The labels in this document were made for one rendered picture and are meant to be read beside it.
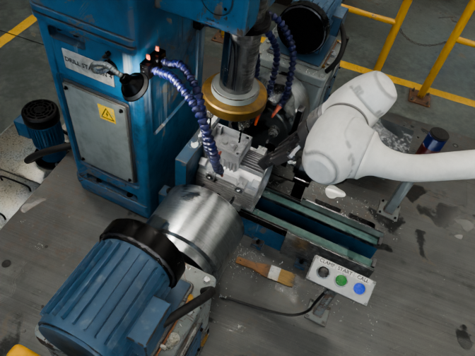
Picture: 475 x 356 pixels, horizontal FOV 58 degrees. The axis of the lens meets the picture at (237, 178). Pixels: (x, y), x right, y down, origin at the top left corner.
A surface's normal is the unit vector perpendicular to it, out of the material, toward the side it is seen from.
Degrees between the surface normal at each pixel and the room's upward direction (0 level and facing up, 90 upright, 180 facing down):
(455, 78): 0
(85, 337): 22
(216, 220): 28
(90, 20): 90
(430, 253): 0
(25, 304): 0
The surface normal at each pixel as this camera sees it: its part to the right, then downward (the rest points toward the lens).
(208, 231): 0.53, -0.37
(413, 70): 0.11, -0.63
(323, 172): -0.60, 0.56
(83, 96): -0.42, 0.67
